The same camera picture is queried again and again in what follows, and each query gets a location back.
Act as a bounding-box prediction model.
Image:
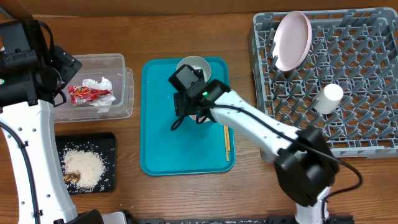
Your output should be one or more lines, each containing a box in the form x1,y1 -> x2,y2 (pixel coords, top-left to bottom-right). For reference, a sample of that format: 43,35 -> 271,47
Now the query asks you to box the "red snack wrapper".
68,86 -> 112,105

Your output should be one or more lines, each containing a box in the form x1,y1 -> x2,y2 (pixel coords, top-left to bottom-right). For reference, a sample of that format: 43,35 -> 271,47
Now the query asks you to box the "white-green bowl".
176,56 -> 211,82

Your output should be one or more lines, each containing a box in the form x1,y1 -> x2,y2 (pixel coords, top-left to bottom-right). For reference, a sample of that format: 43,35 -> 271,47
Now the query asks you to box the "white tissue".
82,77 -> 116,113

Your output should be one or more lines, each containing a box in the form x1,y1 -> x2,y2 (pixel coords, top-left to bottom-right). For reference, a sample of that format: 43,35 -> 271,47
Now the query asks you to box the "large pink plate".
272,11 -> 312,72

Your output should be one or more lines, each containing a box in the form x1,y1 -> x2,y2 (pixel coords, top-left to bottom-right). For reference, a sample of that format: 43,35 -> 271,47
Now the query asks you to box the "white cup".
313,83 -> 343,114

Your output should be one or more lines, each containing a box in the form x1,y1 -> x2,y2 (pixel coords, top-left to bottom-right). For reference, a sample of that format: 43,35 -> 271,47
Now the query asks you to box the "small pink saucer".
189,115 -> 211,124

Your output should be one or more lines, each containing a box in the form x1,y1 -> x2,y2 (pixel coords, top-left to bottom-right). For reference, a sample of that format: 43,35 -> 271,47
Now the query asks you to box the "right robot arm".
171,80 -> 339,223

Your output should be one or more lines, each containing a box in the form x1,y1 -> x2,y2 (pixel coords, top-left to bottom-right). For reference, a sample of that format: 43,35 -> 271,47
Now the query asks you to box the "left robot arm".
1,47 -> 127,223

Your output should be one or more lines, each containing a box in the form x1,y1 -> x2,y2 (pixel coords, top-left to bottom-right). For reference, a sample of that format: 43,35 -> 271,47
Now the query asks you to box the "black waste tray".
54,131 -> 117,195

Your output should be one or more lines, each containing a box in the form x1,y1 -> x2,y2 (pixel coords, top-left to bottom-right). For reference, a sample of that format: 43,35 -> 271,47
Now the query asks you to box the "grey dishwasher rack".
248,8 -> 397,159

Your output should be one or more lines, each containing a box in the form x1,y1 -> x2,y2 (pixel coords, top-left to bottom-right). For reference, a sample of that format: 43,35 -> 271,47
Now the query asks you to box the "clear plastic bin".
55,53 -> 134,123

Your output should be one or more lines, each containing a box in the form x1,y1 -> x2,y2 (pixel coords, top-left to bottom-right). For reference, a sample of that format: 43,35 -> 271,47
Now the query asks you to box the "teal plastic tray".
140,58 -> 236,176

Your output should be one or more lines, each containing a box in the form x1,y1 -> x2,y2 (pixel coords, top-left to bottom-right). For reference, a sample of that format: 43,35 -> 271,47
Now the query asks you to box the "pile of white rice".
57,141 -> 116,192

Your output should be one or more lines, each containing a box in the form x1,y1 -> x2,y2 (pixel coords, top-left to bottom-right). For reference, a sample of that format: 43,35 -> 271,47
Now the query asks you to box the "brown food scrap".
63,173 -> 80,184

